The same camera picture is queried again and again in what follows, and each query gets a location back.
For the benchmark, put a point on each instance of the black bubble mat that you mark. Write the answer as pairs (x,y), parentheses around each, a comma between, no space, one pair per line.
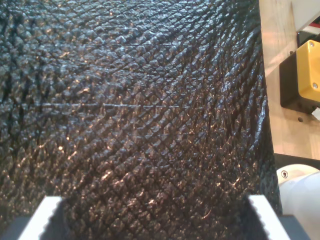
(125,100)

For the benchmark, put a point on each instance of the yellow and black button box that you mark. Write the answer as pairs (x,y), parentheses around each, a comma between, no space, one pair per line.
(310,75)

